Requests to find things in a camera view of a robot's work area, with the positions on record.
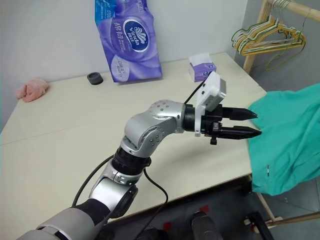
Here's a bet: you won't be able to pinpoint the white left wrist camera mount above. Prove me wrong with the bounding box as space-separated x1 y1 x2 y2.
194 71 227 138

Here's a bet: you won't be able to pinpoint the green shorts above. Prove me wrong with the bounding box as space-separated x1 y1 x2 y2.
247 82 320 197

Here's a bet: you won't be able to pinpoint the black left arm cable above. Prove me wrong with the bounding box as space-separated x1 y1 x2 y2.
71 80 207 232

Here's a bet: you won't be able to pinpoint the dark rounded shape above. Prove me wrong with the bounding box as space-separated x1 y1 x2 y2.
190 210 221 240

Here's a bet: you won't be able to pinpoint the purple tissue box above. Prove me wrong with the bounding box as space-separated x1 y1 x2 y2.
187 51 218 83

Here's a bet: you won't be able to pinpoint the dark green wire hanger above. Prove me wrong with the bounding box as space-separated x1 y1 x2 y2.
230 20 279 51

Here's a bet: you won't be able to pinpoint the wooden clothes rack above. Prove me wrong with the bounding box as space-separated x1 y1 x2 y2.
242 0 320 229

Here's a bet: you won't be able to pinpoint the pink cloth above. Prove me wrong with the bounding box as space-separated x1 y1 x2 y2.
15 78 50 103

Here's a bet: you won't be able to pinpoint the bunch of wire hangers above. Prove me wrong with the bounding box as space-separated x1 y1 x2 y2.
240 0 302 57

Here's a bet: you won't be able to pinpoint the black tape roll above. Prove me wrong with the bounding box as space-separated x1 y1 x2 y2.
86 71 104 87

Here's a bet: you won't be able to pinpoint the purple tissue roll pack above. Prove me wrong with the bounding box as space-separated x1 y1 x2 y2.
94 0 164 85

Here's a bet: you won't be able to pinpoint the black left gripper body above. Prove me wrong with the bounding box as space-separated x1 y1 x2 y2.
200 103 225 146

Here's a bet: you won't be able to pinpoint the light green wire hanger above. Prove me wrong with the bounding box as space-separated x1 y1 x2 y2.
264 14 308 73

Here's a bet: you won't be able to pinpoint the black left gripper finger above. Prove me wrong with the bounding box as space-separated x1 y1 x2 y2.
222 107 260 121
220 125 263 140

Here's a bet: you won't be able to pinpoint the black metal floor stand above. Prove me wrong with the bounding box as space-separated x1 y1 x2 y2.
243 210 276 240

